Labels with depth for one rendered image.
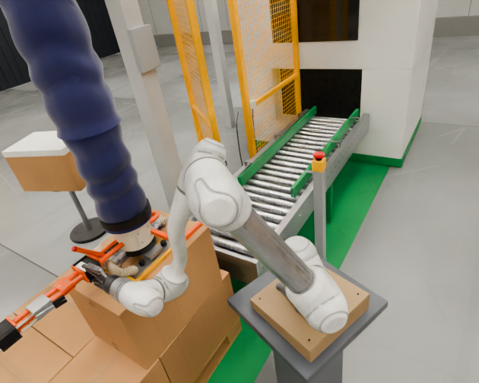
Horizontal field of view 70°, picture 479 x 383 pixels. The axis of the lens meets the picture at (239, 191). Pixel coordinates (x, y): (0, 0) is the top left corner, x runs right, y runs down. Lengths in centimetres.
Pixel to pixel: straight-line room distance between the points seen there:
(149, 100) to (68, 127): 162
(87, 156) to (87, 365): 105
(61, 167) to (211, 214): 245
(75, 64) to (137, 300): 81
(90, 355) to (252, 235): 125
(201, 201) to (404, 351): 185
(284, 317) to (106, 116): 103
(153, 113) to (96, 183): 158
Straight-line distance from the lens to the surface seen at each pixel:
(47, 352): 215
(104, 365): 194
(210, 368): 236
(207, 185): 85
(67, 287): 154
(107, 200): 147
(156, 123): 297
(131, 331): 162
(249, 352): 239
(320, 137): 345
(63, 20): 128
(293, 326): 147
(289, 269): 111
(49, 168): 330
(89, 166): 141
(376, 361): 238
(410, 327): 255
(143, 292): 131
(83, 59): 130
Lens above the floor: 202
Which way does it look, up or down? 33 degrees down
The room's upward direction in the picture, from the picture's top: 10 degrees counter-clockwise
